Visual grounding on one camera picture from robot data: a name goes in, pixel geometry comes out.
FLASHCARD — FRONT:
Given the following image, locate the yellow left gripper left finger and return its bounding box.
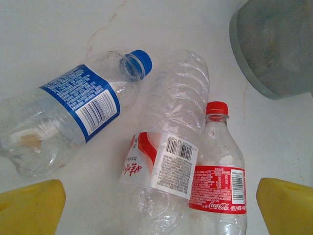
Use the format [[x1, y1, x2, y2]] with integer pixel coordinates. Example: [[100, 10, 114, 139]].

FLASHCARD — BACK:
[[0, 179, 67, 235]]

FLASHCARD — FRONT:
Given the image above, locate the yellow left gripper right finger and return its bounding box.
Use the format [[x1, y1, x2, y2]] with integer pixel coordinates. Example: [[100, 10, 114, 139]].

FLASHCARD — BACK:
[[256, 177, 313, 235]]

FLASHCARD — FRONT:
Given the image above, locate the grey translucent plastic bin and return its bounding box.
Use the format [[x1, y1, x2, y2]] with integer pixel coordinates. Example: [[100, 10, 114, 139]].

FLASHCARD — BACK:
[[229, 0, 313, 100]]

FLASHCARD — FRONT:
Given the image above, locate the Coca-Cola bottle with red cap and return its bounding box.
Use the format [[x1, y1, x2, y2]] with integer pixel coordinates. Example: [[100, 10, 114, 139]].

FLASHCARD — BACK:
[[187, 101, 247, 235]]

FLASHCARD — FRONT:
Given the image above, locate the blue label bottle blue cap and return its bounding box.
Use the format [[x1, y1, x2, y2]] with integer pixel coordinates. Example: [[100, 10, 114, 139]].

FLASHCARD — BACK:
[[0, 48, 154, 180]]

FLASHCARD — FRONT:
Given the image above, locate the ribbed bottle white red label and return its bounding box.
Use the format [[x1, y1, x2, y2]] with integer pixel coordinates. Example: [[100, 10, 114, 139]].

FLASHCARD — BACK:
[[117, 50, 211, 235]]

